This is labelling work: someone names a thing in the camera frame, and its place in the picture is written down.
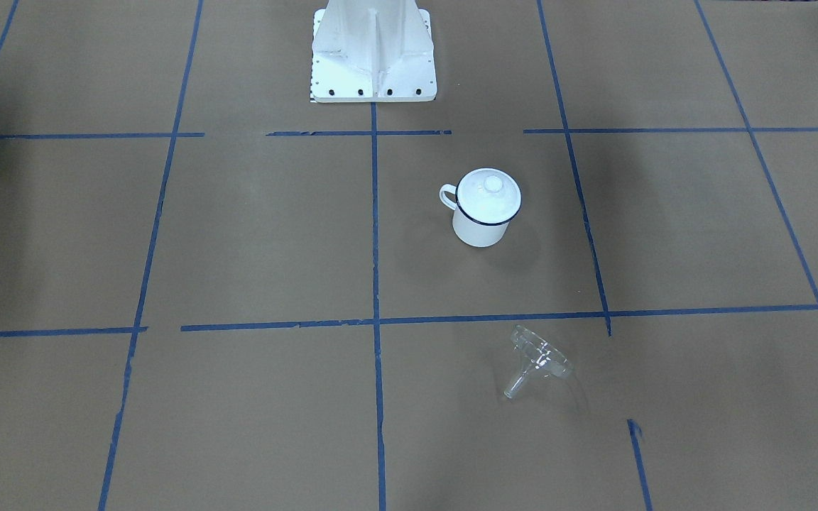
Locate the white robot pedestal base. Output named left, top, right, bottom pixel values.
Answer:
left=310, top=1, right=437, bottom=104

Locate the white ceramic lid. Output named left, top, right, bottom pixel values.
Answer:
left=454, top=167, right=522, bottom=226

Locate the clear glass funnel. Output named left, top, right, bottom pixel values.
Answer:
left=503, top=324, right=574, bottom=399

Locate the white enamel mug blue rim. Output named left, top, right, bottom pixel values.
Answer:
left=439, top=184, right=516, bottom=247

